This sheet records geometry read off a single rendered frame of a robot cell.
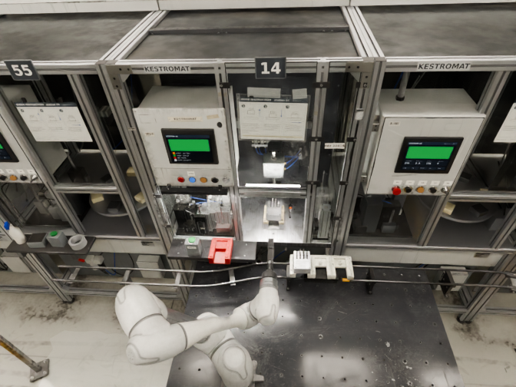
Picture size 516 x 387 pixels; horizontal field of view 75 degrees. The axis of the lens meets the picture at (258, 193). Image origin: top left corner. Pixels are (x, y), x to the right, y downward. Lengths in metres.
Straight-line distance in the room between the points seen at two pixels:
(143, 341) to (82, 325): 1.99
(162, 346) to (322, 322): 1.10
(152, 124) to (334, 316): 1.45
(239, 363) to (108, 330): 1.60
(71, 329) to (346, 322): 2.16
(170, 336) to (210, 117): 0.91
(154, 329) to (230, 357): 0.55
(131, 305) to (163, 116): 0.82
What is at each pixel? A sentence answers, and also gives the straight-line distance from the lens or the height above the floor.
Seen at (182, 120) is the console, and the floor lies 1.77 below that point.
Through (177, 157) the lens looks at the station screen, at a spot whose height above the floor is 1.58.
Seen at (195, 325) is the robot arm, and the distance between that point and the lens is 1.34.
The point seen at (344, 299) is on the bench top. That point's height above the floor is 0.68.
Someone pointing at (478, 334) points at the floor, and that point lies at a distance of 3.19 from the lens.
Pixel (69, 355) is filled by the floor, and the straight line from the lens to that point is 3.13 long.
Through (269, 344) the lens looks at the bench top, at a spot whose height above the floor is 0.68.
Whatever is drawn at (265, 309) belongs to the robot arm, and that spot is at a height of 1.17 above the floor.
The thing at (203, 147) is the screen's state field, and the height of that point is 1.64.
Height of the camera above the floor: 2.55
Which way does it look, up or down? 43 degrees down
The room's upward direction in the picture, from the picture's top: 3 degrees counter-clockwise
